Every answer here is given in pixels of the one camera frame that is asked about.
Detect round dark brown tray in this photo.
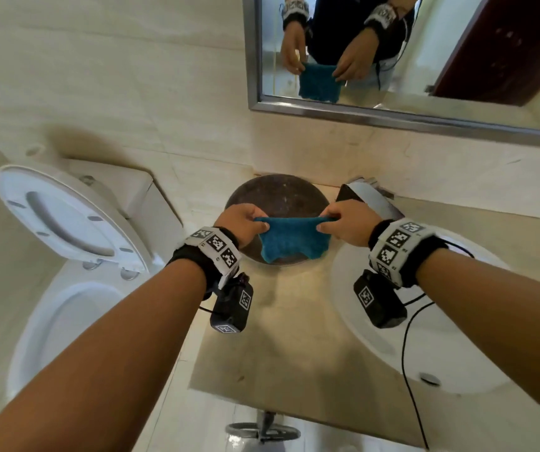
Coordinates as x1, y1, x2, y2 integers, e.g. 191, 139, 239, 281
224, 173, 332, 267

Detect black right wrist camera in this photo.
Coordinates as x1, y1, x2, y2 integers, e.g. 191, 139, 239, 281
353, 269, 408, 329

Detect person's left forearm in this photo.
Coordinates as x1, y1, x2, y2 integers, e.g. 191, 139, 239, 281
0, 258, 207, 452

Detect steel framed mirror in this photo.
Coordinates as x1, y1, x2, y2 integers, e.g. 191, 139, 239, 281
242, 0, 540, 151

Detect marker wristband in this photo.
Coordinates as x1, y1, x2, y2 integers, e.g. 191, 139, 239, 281
167, 225, 243, 295
367, 218, 449, 290

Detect left marker wristband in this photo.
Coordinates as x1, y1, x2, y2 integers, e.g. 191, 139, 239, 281
167, 225, 243, 295

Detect teal cleaning cloth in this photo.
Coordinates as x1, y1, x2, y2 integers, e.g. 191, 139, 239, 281
253, 216, 338, 265

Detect person's right forearm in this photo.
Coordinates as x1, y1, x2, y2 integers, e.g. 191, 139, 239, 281
415, 251, 540, 419

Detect chrome towel ring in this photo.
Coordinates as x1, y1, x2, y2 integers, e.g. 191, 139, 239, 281
225, 411, 301, 443

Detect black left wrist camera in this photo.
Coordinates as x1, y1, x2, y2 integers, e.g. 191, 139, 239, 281
209, 272, 254, 334

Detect person's right hand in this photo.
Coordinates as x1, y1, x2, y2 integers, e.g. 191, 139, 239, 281
316, 200, 383, 248

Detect chrome faucet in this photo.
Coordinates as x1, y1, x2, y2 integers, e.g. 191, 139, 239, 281
334, 177, 406, 222

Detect beige marble sink countertop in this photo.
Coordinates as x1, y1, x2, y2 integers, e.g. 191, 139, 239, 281
188, 183, 540, 450

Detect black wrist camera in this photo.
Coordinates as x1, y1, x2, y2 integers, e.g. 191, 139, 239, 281
209, 272, 254, 334
353, 269, 408, 329

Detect white toilet seat lid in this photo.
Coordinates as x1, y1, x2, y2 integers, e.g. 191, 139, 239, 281
0, 164, 151, 274

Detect right marker wristband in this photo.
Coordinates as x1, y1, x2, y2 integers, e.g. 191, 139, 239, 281
367, 218, 449, 290

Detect white toilet tank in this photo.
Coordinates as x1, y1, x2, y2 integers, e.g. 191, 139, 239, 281
60, 157, 185, 267

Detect person's left hand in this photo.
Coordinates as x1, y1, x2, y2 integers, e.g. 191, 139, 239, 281
213, 203, 270, 257

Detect white ceramic sink basin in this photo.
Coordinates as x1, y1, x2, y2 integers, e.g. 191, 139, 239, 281
329, 230, 525, 396

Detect white toilet bowl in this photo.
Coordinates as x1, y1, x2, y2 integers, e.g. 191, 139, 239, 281
6, 249, 176, 401

